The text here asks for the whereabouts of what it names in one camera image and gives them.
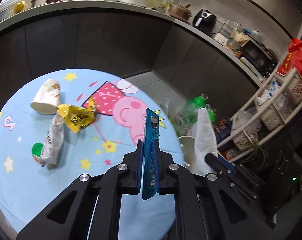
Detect white paper napkin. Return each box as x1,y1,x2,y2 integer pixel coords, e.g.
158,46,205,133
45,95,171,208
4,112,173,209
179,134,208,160
194,108,218,176

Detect blue blister pill pack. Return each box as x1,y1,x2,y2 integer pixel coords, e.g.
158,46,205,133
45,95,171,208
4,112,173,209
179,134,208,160
142,108,159,200

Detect yellow snack wrapper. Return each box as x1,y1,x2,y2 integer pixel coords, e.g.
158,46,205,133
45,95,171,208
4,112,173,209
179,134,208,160
57,98,97,134

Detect white fish snack bag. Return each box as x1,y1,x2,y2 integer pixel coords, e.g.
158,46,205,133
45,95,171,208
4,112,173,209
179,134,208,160
33,114,64,167

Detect clear plastic trash bag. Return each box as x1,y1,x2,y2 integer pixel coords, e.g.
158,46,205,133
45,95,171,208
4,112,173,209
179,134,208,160
159,98,193,137

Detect grey kitchen countertop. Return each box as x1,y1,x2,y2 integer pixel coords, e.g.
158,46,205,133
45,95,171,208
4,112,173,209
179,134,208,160
0,0,262,87

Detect white paper bucket bin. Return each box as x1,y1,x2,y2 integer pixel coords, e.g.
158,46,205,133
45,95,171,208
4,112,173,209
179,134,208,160
178,135,199,174

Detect green plastic bottle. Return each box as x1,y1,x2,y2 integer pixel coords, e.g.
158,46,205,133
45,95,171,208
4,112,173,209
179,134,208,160
208,108,217,124
182,93,208,128

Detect blue Peppa Pig tablecloth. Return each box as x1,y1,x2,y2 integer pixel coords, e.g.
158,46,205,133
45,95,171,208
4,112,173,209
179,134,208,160
0,69,174,239

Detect white storage rack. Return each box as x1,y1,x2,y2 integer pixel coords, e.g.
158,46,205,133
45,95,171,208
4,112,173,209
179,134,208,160
217,67,302,163

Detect white paper cup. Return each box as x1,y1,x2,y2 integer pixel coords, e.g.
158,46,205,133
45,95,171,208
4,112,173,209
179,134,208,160
30,79,60,115

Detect green bottle cap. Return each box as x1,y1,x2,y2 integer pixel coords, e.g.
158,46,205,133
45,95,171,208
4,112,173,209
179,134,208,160
31,142,43,158

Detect black toaster oven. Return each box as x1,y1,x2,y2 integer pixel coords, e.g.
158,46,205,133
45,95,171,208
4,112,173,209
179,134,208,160
240,38,278,77

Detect red gift bag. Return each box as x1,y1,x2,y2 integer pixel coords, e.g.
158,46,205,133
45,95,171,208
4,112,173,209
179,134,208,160
276,38,302,81

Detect white steamer appliance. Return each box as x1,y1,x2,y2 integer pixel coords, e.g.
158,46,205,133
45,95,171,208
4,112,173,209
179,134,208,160
214,20,239,46

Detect brown cooking pot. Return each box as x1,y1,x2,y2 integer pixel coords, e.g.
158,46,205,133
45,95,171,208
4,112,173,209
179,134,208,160
168,3,191,22

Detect black air fryer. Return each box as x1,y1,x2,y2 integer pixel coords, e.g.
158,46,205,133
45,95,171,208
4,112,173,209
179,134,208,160
192,9,217,35

